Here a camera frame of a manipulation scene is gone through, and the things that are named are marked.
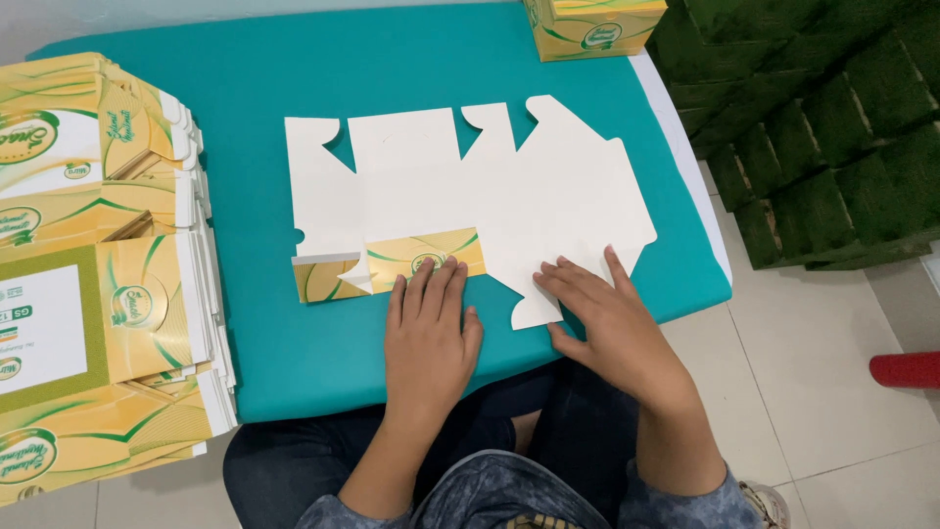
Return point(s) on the assembled yellow snack box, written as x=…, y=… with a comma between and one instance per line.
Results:
x=591, y=26

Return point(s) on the white cardboard box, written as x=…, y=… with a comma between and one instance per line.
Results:
x=470, y=198

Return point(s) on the teal table cloth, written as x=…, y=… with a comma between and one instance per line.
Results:
x=294, y=220

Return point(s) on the stack of flat yellow cartons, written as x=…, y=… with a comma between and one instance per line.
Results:
x=88, y=272

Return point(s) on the person's grey patterned shirt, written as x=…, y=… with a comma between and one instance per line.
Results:
x=529, y=496

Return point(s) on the person's right hand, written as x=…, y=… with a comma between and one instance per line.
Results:
x=624, y=345

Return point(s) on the red object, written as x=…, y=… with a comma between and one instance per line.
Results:
x=907, y=369

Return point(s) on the person's left hand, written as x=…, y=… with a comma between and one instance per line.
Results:
x=427, y=345

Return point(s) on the person's dark jeans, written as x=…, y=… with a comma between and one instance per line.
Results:
x=440, y=441

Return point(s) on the green artificial grass steps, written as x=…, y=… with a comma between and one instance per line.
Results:
x=808, y=125

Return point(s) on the person's white shoe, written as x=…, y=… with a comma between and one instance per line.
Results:
x=767, y=503

